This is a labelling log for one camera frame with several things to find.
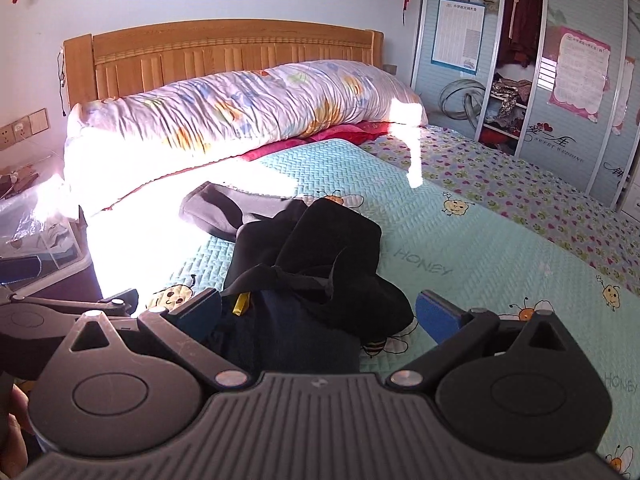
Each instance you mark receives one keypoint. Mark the wooden headboard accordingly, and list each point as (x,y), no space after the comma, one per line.
(200,55)

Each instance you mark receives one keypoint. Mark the floral duvet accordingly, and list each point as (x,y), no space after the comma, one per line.
(225,105)

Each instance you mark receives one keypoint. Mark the grey garment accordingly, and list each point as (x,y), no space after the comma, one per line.
(210,210)

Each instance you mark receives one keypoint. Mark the black fleece garment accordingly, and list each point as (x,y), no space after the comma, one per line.
(330,250)

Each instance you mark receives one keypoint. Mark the red blanket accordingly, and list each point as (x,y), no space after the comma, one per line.
(345,135)

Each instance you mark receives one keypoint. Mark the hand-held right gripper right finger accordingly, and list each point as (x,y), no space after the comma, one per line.
(435,315)

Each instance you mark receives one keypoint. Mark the mint sliding door wardrobe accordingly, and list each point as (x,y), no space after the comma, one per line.
(565,5)

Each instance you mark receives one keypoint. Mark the white blue-framed poster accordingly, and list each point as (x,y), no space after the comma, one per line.
(457,35)

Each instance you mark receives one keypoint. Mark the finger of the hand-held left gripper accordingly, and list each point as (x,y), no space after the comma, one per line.
(117,305)

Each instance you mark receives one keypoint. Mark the pink-framed poster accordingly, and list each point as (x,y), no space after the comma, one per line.
(580,70)

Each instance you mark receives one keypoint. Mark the mint quilted bee mat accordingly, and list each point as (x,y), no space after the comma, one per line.
(475,255)

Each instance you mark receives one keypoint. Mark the patterned clothes pile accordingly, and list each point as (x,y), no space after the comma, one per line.
(505,100)

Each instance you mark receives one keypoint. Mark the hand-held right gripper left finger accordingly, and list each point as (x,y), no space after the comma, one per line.
(200,312)

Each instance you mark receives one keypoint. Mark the red hanging clothes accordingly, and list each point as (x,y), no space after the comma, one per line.
(525,20)

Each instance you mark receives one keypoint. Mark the person's left hand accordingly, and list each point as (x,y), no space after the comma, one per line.
(12,440)

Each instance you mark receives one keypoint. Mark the wall socket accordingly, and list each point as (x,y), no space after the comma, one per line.
(17,132)

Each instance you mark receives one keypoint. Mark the wall switch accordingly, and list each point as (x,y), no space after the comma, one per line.
(38,121)

